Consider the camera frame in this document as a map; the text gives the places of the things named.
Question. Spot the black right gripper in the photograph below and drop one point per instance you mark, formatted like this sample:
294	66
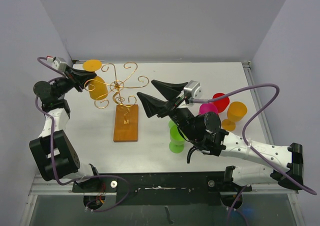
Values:
153	106

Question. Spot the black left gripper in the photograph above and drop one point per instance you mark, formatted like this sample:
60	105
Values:
82	77

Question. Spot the orange plastic wine glass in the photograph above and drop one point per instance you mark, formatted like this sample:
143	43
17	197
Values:
235	113
97	87

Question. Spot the green plastic wine glass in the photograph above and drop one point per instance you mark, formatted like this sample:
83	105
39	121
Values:
171	124
177	142

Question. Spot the gold wire wine glass rack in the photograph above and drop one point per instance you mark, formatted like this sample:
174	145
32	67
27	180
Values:
127	111

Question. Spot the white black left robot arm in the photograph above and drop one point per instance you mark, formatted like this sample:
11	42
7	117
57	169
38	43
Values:
52	151

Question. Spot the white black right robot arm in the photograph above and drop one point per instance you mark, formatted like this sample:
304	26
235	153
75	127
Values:
276	164

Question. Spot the pink plastic wine glass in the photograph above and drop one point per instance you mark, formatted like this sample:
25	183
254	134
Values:
206	108

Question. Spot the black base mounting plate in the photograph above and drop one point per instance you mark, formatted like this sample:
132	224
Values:
163	189

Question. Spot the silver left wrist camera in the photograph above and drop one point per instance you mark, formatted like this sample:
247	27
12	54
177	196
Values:
57	63

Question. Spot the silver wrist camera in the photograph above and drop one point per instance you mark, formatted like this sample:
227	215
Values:
57	63
191	91

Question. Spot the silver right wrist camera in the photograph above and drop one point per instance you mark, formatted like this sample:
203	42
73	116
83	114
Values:
191	91

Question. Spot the aluminium frame rail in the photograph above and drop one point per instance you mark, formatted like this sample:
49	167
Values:
260	106

